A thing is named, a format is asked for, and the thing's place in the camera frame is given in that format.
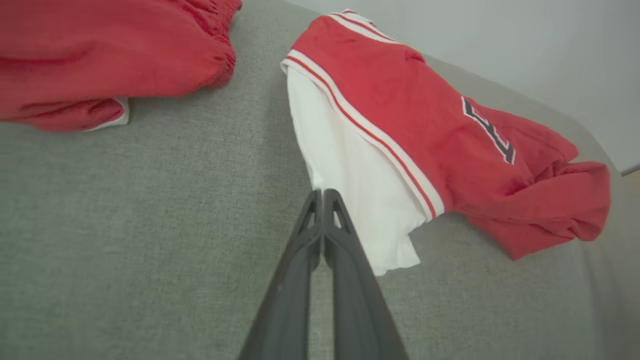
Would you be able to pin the grey fabric sofa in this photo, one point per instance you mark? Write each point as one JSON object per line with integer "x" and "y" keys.
{"x": 150, "y": 225}

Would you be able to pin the red jersey with white sleeves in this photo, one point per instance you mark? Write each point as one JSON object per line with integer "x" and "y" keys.
{"x": 400, "y": 110}

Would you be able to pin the red shorts with white stripe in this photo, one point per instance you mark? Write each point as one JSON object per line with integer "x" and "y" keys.
{"x": 110, "y": 55}

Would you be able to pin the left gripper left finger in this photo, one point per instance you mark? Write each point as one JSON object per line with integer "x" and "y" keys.
{"x": 290, "y": 290}

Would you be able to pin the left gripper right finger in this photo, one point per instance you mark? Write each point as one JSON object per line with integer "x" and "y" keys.
{"x": 355, "y": 300}

